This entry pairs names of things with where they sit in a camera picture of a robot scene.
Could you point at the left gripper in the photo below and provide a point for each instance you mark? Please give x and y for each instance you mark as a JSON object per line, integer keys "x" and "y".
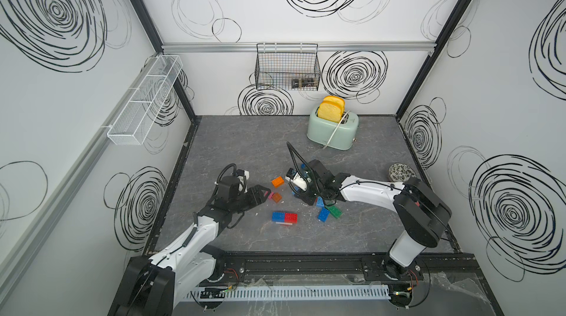
{"x": 258, "y": 199}

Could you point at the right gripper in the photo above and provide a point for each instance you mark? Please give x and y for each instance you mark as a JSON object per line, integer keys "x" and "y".
{"x": 306, "y": 199}

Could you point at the blue rectangular brick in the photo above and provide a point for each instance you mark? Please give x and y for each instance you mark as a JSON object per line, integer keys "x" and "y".
{"x": 278, "y": 217}

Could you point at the red rectangular brick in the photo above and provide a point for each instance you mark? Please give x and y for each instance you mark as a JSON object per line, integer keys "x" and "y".
{"x": 290, "y": 218}

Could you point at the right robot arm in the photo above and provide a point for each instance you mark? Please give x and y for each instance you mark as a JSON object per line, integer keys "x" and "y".
{"x": 423, "y": 214}

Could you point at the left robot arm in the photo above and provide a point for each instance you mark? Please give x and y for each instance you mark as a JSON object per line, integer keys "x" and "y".
{"x": 155, "y": 285}

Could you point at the brown square brick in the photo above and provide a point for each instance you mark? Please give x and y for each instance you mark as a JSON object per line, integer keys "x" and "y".
{"x": 276, "y": 197}

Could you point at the orange rectangular brick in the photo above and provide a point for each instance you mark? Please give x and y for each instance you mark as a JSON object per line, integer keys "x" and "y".
{"x": 278, "y": 181}

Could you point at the mint green toaster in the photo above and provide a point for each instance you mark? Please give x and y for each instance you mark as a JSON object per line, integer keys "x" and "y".
{"x": 334, "y": 135}

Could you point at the blue square brick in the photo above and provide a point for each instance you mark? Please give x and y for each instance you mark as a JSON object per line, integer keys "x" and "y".
{"x": 323, "y": 215}

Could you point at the green flat brick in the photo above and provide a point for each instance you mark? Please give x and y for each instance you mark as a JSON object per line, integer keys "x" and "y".
{"x": 334, "y": 211}

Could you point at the yellow toast slice front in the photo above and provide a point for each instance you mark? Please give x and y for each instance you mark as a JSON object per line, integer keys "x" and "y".
{"x": 330, "y": 111}

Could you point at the yellow toast slice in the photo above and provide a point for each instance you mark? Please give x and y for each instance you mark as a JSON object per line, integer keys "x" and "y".
{"x": 339, "y": 102}
{"x": 330, "y": 111}

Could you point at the yellow toast slice back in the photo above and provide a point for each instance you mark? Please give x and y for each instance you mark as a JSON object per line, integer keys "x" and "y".
{"x": 339, "y": 102}

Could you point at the dark object in basket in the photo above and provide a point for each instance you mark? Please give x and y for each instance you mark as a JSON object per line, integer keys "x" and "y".
{"x": 302, "y": 83}

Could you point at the speckled plate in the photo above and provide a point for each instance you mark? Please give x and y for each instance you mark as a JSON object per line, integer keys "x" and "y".
{"x": 400, "y": 172}

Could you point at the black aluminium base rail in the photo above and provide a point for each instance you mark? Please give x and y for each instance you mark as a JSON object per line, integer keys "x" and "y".
{"x": 373, "y": 267}

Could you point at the black wire basket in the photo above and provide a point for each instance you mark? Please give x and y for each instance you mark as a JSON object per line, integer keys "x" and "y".
{"x": 278, "y": 63}

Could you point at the white cable duct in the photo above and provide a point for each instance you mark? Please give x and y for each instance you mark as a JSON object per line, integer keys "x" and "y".
{"x": 290, "y": 293}

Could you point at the white wire shelf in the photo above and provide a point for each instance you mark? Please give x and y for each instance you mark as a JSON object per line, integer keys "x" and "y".
{"x": 141, "y": 111}

